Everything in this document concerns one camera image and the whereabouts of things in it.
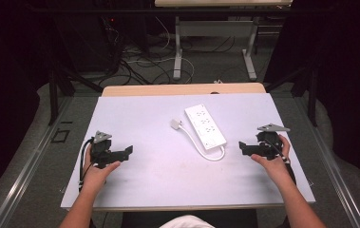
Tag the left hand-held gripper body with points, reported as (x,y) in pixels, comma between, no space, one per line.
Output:
(100,148)

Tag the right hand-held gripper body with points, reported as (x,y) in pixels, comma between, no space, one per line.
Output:
(269,142)

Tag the person's right hand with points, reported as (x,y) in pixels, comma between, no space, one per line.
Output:
(274,166)

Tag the person's left hand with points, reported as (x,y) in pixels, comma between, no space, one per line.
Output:
(97,175)

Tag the white table mat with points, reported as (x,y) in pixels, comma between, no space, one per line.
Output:
(155,177)

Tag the white power strip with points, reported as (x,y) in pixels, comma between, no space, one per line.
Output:
(204,126)

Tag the white power plug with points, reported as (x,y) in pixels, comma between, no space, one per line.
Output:
(175,123)

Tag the black metal stand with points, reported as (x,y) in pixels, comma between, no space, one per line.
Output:
(54,95)
(312,95)

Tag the wooden table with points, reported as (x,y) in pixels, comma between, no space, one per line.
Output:
(168,89)

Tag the person's white shirt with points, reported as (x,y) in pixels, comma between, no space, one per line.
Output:
(187,222)

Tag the black curtain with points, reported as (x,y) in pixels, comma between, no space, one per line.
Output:
(348,63)
(6,63)

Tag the white desk with metal legs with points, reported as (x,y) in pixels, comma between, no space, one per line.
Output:
(215,28)

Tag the aluminium floor rail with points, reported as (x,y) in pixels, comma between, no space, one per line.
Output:
(332,171)
(25,171)

